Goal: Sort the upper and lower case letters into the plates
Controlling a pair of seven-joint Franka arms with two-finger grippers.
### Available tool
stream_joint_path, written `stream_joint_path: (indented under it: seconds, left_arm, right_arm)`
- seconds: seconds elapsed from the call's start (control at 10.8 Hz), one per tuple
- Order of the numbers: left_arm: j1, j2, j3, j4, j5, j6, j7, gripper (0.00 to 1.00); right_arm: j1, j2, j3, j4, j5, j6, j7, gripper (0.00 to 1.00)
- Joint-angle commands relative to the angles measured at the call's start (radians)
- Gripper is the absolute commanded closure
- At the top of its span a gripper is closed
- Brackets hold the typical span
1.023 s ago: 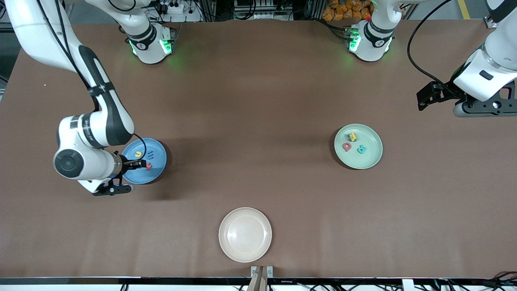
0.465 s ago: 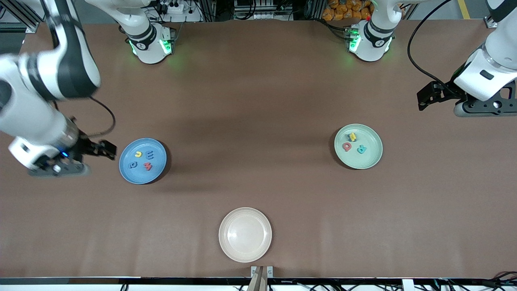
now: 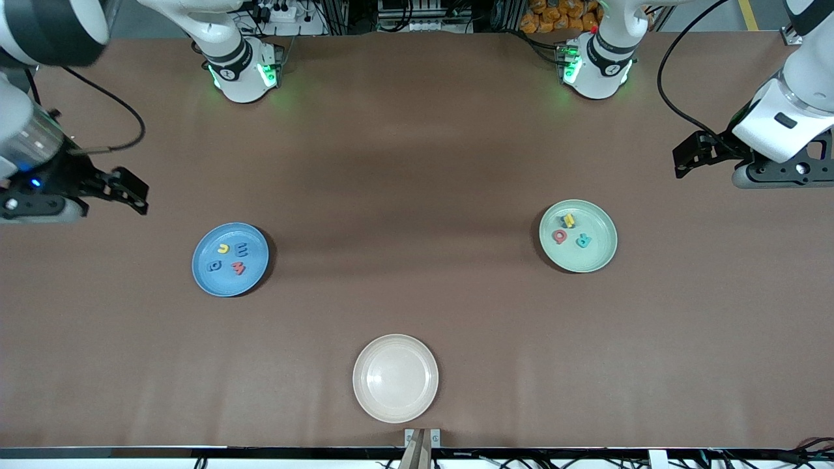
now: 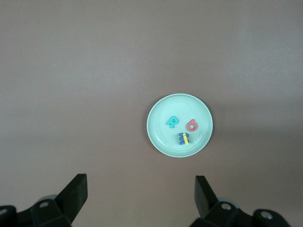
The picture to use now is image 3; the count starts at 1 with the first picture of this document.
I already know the beige plate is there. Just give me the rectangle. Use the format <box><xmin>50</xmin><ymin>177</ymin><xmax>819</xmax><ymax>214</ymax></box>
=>
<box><xmin>352</xmin><ymin>334</ymin><xmax>440</xmax><ymax>424</ymax></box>

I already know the green plate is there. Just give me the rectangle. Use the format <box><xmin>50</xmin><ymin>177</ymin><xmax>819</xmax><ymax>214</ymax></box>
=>
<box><xmin>538</xmin><ymin>199</ymin><xmax>618</xmax><ymax>274</ymax></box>

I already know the brown table cover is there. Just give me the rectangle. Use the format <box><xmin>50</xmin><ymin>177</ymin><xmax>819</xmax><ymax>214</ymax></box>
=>
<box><xmin>0</xmin><ymin>33</ymin><xmax>834</xmax><ymax>450</ymax></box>

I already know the blue plate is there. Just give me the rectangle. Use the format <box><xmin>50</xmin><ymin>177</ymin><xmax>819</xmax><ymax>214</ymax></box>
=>
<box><xmin>192</xmin><ymin>222</ymin><xmax>270</xmax><ymax>298</ymax></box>

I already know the long white socket bar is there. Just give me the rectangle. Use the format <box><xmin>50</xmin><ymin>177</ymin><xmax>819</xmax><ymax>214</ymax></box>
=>
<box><xmin>390</xmin><ymin>18</ymin><xmax>471</xmax><ymax>33</ymax></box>

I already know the small metal bracket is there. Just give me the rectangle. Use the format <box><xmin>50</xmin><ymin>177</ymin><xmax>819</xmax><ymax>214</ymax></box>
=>
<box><xmin>404</xmin><ymin>428</ymin><xmax>442</xmax><ymax>449</ymax></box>

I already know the white power strip with plugs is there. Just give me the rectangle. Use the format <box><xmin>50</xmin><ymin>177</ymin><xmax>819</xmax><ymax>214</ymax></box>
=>
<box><xmin>250</xmin><ymin>0</ymin><xmax>299</xmax><ymax>23</ymax></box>

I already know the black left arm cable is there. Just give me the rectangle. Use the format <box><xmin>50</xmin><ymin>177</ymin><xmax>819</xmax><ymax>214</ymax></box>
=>
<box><xmin>657</xmin><ymin>0</ymin><xmax>737</xmax><ymax>147</ymax></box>

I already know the black cable bundle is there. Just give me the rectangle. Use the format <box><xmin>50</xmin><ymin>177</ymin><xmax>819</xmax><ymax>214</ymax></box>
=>
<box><xmin>704</xmin><ymin>435</ymin><xmax>834</xmax><ymax>469</ymax></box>

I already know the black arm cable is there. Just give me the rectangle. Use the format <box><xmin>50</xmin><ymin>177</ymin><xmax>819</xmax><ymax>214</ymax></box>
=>
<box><xmin>657</xmin><ymin>0</ymin><xmax>737</xmax><ymax>147</ymax></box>
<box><xmin>23</xmin><ymin>65</ymin><xmax>146</xmax><ymax>156</ymax></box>

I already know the pile of orange packets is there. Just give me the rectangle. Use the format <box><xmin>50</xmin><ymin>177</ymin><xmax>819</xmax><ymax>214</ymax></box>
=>
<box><xmin>519</xmin><ymin>0</ymin><xmax>603</xmax><ymax>35</ymax></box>

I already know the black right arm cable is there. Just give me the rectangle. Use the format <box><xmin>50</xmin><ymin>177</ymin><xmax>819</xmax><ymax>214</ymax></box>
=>
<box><xmin>23</xmin><ymin>65</ymin><xmax>146</xmax><ymax>156</ymax></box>

